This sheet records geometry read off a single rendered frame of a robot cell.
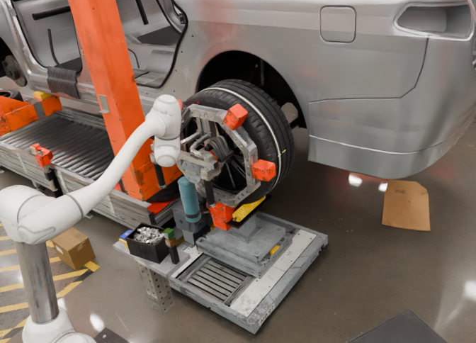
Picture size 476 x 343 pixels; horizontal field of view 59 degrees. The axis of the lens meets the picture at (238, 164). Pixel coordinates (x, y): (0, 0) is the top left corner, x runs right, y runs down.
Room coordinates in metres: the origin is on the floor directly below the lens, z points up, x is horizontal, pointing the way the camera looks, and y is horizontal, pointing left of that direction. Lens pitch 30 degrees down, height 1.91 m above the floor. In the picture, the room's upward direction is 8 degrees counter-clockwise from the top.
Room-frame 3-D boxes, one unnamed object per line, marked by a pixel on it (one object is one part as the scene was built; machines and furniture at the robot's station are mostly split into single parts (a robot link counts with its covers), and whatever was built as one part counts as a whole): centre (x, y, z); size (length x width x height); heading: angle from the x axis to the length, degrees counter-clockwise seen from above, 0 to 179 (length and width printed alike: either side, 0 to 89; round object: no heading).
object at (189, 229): (2.30, 0.26, 0.26); 0.42 x 0.18 x 0.35; 139
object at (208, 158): (1.80, 0.13, 1.03); 0.19 x 0.18 x 0.11; 139
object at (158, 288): (1.78, 0.55, 0.21); 0.10 x 0.10 x 0.42; 49
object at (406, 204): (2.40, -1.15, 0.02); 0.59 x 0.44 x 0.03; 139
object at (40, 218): (1.16, 0.65, 1.13); 0.18 x 0.14 x 0.13; 141
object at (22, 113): (3.75, 1.82, 0.69); 0.52 x 0.17 x 0.35; 139
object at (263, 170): (1.75, -0.12, 0.85); 0.09 x 0.08 x 0.07; 49
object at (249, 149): (1.95, 0.12, 0.85); 0.54 x 0.07 x 0.54; 49
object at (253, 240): (2.08, 0.01, 0.32); 0.40 x 0.30 x 0.28; 49
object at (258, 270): (2.10, 0.03, 0.13); 0.50 x 0.36 x 0.10; 49
